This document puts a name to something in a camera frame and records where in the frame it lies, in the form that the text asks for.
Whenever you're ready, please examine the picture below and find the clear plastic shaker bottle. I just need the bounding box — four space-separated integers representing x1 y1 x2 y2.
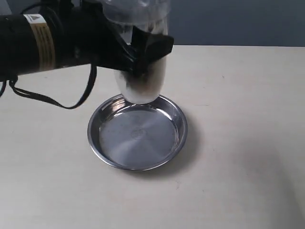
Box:
102 0 171 104

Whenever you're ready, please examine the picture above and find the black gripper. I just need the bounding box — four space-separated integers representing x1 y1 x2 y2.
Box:
39 0 174 78

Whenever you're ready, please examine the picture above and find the black cable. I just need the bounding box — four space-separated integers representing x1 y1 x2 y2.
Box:
0 64 97 110

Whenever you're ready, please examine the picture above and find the round stainless steel plate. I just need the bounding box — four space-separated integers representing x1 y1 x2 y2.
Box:
87 94 188 171

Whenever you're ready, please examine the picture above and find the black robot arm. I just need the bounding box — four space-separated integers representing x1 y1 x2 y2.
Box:
0 0 174 79

